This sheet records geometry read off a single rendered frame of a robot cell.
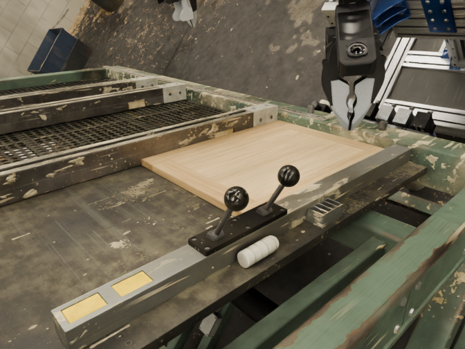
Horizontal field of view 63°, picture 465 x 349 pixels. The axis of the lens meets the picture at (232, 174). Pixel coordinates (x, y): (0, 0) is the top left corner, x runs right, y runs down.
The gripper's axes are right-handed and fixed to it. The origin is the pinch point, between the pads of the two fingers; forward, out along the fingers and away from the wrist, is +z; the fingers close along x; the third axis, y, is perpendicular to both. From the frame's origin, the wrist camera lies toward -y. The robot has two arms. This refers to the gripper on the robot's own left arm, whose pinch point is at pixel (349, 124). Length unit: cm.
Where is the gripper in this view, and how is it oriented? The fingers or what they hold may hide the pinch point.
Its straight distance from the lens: 63.7
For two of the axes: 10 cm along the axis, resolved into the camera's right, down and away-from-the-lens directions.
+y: 1.4, -5.4, 8.3
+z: 1.2, 8.4, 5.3
